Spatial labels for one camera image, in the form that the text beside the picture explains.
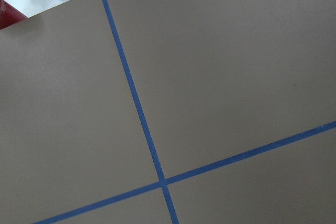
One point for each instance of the red cylinder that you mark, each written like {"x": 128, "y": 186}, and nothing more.
{"x": 10, "y": 15}

